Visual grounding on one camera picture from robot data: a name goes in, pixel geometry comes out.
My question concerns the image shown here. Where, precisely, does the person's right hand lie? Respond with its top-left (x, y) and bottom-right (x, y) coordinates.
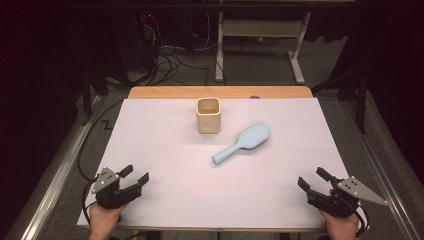
top-left (319, 207), bottom-right (364, 240)

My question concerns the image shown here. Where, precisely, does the black stand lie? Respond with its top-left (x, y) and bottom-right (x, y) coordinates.
top-left (311, 64), bottom-right (369, 135)
top-left (81, 64), bottom-right (111, 127)

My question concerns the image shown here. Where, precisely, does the person's left hand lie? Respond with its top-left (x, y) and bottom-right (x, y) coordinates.
top-left (87, 201), bottom-right (130, 240)

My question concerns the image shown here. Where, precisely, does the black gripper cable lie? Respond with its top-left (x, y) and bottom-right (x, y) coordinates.
top-left (77, 99), bottom-right (125, 225)
top-left (352, 199), bottom-right (371, 238)

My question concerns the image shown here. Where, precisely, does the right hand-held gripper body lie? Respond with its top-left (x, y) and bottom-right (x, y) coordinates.
top-left (307, 175), bottom-right (390, 219)

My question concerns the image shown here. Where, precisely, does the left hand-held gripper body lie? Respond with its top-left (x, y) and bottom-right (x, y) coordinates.
top-left (90, 167), bottom-right (144, 210)

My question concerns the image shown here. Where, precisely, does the dark box with red light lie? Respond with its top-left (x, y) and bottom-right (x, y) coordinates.
top-left (111, 9), bottom-right (159, 73)

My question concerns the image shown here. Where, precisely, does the aluminium rail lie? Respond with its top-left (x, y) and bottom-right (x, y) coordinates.
top-left (339, 99), bottom-right (424, 240)
top-left (4, 94), bottom-right (103, 240)

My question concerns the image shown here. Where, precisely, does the white metal stand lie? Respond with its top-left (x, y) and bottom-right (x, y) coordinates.
top-left (214, 11), bottom-right (313, 85)

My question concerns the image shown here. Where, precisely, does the tangle of floor cables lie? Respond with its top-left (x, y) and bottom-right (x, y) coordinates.
top-left (141, 13), bottom-right (214, 86)

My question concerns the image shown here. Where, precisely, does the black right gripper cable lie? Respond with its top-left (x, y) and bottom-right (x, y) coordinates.
top-left (352, 199), bottom-right (371, 238)

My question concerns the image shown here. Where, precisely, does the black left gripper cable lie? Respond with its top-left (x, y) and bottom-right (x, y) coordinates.
top-left (77, 99), bottom-right (125, 225)

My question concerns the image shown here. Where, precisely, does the light blue hairbrush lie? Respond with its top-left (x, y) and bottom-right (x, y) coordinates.
top-left (211, 122), bottom-right (272, 166)

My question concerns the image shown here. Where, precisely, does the beige square cup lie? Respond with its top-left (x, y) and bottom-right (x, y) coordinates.
top-left (195, 96), bottom-right (222, 135)

